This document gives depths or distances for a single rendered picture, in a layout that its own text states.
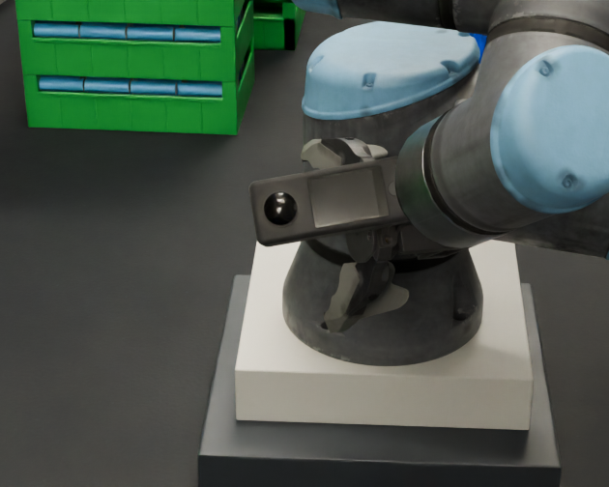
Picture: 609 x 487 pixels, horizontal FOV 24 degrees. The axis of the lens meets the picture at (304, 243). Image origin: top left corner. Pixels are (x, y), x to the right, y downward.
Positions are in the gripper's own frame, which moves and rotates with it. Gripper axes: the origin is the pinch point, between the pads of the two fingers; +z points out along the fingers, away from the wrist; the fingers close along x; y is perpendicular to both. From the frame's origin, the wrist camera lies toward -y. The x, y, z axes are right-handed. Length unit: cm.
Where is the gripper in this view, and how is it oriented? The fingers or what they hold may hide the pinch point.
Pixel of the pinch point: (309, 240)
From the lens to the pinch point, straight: 114.1
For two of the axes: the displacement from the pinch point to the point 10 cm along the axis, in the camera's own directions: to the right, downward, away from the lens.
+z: -3.8, 1.8, 9.1
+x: -1.4, -9.8, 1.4
